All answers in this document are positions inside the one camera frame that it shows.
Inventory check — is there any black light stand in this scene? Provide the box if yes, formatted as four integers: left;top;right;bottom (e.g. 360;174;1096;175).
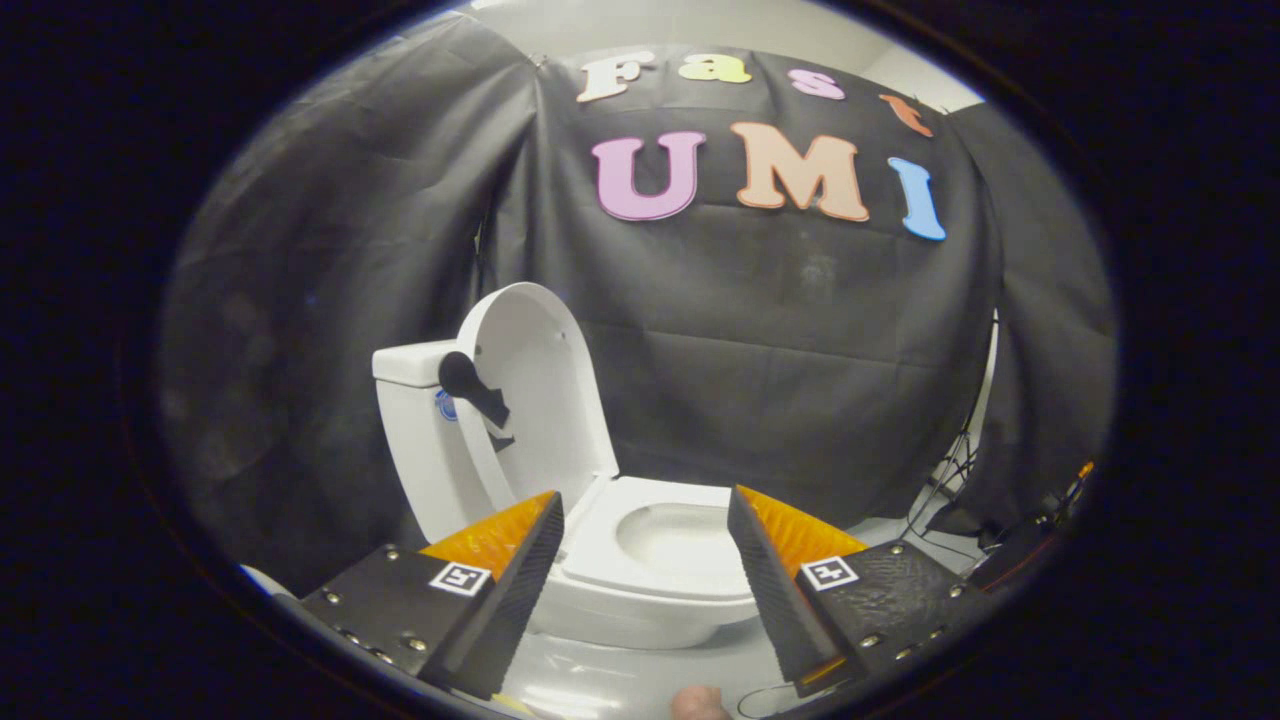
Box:
904;308;1002;543

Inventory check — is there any white toilet seat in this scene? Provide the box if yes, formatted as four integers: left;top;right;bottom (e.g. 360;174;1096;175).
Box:
560;475;763;603

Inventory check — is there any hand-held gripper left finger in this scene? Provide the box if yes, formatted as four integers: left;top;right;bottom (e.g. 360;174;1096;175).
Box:
275;490;567;702

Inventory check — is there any black backdrop cloth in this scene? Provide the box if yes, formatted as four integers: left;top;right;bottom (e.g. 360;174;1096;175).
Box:
155;10;1119;599

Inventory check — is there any black pull tab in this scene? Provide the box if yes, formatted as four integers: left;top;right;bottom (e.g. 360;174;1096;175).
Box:
437;351;517;454

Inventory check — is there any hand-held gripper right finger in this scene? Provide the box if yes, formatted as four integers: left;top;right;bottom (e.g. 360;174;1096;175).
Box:
726;484;1001;699

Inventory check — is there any white toilet lid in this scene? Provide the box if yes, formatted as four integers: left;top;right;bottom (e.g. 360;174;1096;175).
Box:
454;281;622;513

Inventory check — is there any white toilet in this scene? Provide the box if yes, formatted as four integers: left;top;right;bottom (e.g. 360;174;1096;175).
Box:
371;339;763;652

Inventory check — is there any black covered table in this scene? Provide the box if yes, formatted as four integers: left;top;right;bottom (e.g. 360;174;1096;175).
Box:
964;508;1083;593

